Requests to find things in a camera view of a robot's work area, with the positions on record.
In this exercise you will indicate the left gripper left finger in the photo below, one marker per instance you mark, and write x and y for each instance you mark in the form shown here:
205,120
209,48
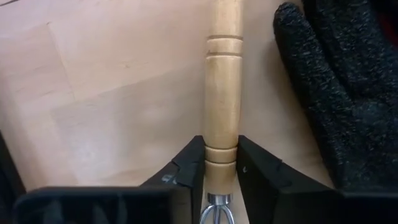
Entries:
186,186

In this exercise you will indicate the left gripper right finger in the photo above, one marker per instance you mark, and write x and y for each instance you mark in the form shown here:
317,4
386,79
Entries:
273,193

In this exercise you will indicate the red black gardening glove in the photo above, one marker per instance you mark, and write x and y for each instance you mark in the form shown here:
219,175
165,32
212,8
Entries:
342,93

